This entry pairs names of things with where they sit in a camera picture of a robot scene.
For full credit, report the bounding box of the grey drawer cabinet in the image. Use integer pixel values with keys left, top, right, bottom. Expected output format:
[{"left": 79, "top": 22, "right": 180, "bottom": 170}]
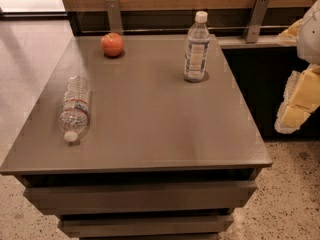
[{"left": 1, "top": 36, "right": 272, "bottom": 240}]

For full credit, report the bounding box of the right metal bracket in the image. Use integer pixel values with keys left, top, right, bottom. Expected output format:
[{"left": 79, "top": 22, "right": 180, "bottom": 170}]
[{"left": 243, "top": 0, "right": 270, "bottom": 43}]

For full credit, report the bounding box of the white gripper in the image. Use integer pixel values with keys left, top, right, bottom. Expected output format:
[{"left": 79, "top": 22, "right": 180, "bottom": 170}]
[{"left": 274, "top": 0, "right": 320, "bottom": 134}]

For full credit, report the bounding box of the metal bracket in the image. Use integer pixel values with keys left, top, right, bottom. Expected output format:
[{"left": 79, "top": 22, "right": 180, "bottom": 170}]
[
  {"left": 105, "top": 0, "right": 123, "bottom": 35},
  {"left": 243, "top": 0, "right": 270, "bottom": 43}
]

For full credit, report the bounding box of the left metal bracket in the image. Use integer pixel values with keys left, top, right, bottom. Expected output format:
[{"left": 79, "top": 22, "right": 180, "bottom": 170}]
[{"left": 105, "top": 0, "right": 123, "bottom": 35}]

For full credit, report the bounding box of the red apple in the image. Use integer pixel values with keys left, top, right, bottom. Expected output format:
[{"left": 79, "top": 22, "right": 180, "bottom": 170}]
[{"left": 101, "top": 33, "right": 124, "bottom": 57}]

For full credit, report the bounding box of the blue label plastic bottle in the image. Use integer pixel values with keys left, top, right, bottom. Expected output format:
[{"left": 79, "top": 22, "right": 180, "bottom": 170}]
[{"left": 184, "top": 11, "right": 211, "bottom": 82}]

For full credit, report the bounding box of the clear plastic bottle red label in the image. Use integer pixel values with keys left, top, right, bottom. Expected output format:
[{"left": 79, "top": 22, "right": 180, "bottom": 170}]
[{"left": 59, "top": 76, "right": 90, "bottom": 142}]

